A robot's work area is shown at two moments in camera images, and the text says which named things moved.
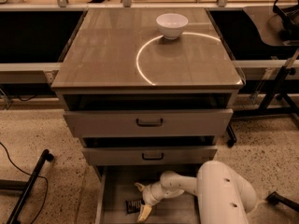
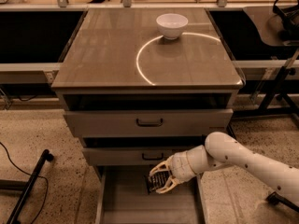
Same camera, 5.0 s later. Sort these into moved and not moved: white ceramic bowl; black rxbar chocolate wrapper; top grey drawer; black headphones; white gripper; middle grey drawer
Moved: black rxbar chocolate wrapper; white gripper
Not moved: black headphones; middle grey drawer; top grey drawer; white ceramic bowl
